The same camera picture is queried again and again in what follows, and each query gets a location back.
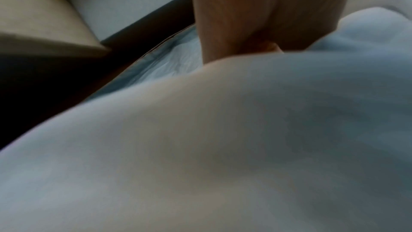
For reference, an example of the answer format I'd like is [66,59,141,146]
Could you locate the person's left hand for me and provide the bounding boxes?
[186,0,352,66]

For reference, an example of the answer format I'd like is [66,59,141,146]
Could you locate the beige window sill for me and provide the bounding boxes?
[0,0,112,58]

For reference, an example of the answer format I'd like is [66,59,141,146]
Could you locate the white curtain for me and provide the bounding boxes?
[0,0,412,232]

